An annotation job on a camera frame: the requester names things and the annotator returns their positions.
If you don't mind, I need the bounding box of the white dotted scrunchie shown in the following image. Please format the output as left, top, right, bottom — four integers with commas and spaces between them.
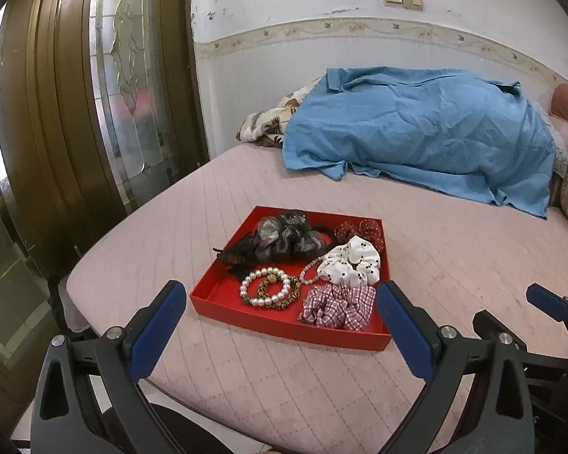
317, 236, 381, 288

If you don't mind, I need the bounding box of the white pearl bracelet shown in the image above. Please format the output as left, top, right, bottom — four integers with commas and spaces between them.
237, 266, 292, 309

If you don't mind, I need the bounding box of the leopard print bracelet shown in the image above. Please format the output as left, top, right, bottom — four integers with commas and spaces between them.
255, 271, 302, 312

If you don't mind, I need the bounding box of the black grey organza scrunchie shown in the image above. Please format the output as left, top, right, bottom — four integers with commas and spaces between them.
255, 210, 329, 263

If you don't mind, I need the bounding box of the red plaid scrunchie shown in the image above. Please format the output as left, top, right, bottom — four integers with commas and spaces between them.
298, 284, 375, 332

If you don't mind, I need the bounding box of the pink quilted bedspread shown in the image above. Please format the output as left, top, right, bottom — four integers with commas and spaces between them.
66, 145, 568, 453

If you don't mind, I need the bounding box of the blue cloth sheet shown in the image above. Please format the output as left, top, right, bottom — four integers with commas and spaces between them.
283, 67, 556, 217

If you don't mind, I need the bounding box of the black feather hair clip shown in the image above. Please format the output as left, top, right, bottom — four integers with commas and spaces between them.
213, 231, 261, 282

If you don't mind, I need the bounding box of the red dotted scrunchie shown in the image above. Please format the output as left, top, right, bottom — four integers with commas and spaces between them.
334, 218, 385, 253

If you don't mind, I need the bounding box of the red tray box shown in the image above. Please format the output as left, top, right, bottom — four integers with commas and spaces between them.
190, 205, 391, 351

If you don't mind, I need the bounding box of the floral blanket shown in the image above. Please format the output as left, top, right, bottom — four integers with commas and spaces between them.
236, 78, 320, 149

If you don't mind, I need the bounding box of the stained glass door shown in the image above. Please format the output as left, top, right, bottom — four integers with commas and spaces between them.
89, 0, 179, 214

